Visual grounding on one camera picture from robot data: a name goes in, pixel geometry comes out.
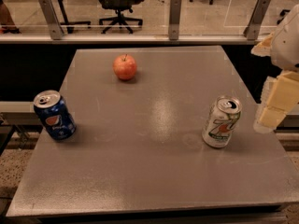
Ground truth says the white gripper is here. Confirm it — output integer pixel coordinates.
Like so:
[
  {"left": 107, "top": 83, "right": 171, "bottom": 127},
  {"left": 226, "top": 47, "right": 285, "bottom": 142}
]
[{"left": 251, "top": 5, "right": 299, "bottom": 133}]

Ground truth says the white green 7up can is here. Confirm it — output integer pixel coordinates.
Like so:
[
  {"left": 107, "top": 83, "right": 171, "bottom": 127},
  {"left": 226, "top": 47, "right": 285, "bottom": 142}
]
[{"left": 202, "top": 95, "right": 242, "bottom": 148}]

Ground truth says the blue pepsi can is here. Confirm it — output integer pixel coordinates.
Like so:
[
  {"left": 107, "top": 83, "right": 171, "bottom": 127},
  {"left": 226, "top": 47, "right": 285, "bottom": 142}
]
[{"left": 34, "top": 90, "right": 76, "bottom": 140}]

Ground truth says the red apple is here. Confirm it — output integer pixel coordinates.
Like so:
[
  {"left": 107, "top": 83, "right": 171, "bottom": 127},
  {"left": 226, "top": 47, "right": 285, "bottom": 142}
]
[{"left": 112, "top": 54, "right": 137, "bottom": 80}]

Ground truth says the black office chair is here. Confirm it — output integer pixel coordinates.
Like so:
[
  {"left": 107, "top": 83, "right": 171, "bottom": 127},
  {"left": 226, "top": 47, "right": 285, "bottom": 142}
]
[{"left": 98, "top": 0, "right": 145, "bottom": 34}]

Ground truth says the black desk leg stand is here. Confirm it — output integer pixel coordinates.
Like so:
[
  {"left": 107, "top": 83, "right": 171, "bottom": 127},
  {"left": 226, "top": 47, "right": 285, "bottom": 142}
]
[{"left": 57, "top": 0, "right": 91, "bottom": 34}]

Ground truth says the right metal railing post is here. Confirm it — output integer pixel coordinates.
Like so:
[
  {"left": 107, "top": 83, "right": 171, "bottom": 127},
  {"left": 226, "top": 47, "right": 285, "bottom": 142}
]
[{"left": 243, "top": 0, "right": 271, "bottom": 40}]

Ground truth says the metal railing post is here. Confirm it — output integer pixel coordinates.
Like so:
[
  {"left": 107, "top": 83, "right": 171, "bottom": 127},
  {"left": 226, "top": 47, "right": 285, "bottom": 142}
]
[
  {"left": 243, "top": 0, "right": 271, "bottom": 40},
  {"left": 38, "top": 0, "right": 64, "bottom": 40},
  {"left": 168, "top": 0, "right": 181, "bottom": 40}
]

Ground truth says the middle metal railing post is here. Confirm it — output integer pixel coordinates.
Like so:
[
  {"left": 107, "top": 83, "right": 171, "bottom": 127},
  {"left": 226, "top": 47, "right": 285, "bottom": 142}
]
[{"left": 168, "top": 0, "right": 181, "bottom": 40}]

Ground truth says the left metal railing post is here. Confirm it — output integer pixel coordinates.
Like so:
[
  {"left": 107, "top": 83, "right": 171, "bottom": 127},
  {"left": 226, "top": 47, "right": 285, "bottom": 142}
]
[{"left": 38, "top": 0, "right": 64, "bottom": 40}]

